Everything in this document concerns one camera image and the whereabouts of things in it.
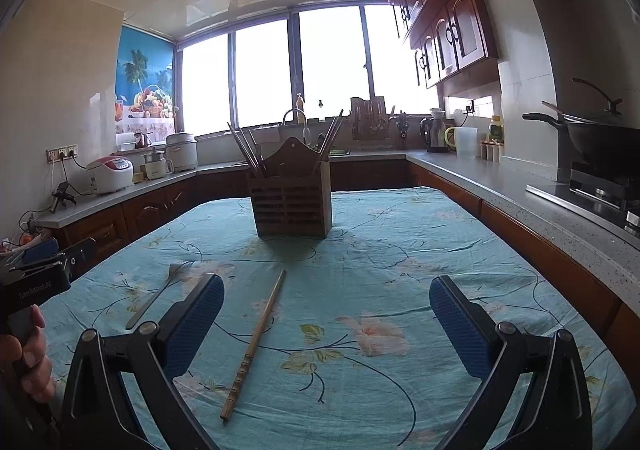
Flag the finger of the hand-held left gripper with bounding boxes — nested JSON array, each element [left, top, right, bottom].
[[59, 237, 97, 279], [10, 238, 60, 272]]

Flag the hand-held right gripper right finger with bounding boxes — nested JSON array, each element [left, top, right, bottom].
[[429, 274, 594, 450]]

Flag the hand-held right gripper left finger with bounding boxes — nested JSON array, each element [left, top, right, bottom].
[[60, 272, 227, 450]]

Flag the metal fork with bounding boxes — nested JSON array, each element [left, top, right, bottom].
[[125, 260, 196, 331]]

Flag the wooden utensil holder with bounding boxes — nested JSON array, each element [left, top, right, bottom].
[[247, 137, 334, 239]]

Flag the metal chopstick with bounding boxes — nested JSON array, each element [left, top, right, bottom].
[[227, 122, 261, 179], [236, 126, 265, 177]]

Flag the person's left hand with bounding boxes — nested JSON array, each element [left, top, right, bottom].
[[0, 305, 56, 404]]

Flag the small black phone tripod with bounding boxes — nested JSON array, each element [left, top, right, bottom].
[[49, 181, 79, 215]]

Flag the brown wooden base cabinets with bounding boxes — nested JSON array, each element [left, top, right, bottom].
[[47, 157, 640, 362]]

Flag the red and white rice cooker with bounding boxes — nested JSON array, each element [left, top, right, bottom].
[[85, 156, 135, 196]]

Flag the turquoise floral tablecloth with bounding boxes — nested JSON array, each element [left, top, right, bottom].
[[37, 186, 636, 450]]

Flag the small white food processor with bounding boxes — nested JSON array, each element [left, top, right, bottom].
[[141, 150, 175, 181]]

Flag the white round rice cooker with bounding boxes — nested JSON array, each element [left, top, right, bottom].
[[164, 131, 199, 173]]

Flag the steel electric kettle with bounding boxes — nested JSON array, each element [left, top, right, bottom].
[[420, 117, 450, 153]]

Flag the steel gas stove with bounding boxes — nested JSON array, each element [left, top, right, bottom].
[[525, 161, 640, 239]]

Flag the knife block with scissors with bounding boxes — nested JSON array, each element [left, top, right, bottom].
[[395, 110, 410, 151]]

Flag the wooden cutting board rack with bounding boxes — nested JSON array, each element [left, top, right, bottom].
[[349, 96, 387, 143]]

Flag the wooden spatula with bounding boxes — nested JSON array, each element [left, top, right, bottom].
[[541, 101, 569, 123]]

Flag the black wok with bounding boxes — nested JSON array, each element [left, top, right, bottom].
[[522, 112, 640, 171]]

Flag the kitchen window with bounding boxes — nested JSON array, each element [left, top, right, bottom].
[[175, 4, 442, 138]]

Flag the black power cable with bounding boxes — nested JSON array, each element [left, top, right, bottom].
[[50, 157, 94, 196]]

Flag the wall socket strip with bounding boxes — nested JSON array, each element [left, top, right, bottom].
[[46, 144, 80, 165]]

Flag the clear pitcher green handle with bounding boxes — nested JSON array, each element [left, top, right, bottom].
[[445, 126, 479, 160]]

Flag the tropical fruit wall poster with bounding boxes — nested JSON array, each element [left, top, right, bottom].
[[115, 26, 176, 135]]

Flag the black wok lid handle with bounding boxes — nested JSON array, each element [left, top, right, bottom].
[[572, 77, 624, 119]]

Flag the brown wooden wall cabinets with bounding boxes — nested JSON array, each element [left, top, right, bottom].
[[382, 0, 501, 90]]

